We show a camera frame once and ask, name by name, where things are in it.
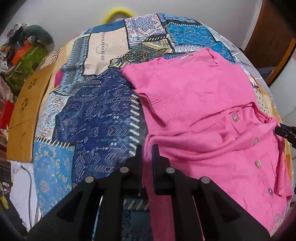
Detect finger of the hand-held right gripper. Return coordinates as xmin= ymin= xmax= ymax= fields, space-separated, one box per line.
xmin=274 ymin=124 xmax=296 ymax=149

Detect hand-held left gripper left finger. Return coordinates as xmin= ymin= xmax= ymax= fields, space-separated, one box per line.
xmin=26 ymin=145 xmax=144 ymax=241

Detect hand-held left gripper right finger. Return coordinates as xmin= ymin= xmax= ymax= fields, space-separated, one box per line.
xmin=151 ymin=144 xmax=271 ymax=241

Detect pink cardigan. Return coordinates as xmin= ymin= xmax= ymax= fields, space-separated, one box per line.
xmin=120 ymin=47 xmax=293 ymax=241

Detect patchwork printed blanket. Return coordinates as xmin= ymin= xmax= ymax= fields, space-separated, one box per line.
xmin=32 ymin=13 xmax=289 ymax=241

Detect grey checked bedsheet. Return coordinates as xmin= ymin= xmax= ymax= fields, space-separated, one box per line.
xmin=217 ymin=35 xmax=278 ymax=98

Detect wooden door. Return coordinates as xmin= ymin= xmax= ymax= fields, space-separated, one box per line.
xmin=243 ymin=0 xmax=296 ymax=86

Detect wooden lap desk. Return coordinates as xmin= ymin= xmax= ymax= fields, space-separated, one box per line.
xmin=6 ymin=66 xmax=55 ymax=163

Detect green storage basket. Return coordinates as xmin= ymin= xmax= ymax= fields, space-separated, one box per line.
xmin=5 ymin=45 xmax=48 ymax=86

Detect yellow foam tube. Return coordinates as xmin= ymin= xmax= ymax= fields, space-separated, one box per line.
xmin=101 ymin=7 xmax=136 ymax=24

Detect orange box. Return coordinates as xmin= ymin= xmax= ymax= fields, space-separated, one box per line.
xmin=11 ymin=44 xmax=31 ymax=65

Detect grey plush toy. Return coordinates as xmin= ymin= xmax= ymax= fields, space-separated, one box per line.
xmin=20 ymin=24 xmax=55 ymax=52

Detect pile of clutter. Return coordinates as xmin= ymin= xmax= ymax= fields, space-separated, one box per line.
xmin=0 ymin=22 xmax=26 ymax=75

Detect thin black cable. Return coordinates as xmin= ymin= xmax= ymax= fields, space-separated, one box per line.
xmin=20 ymin=164 xmax=33 ymax=230

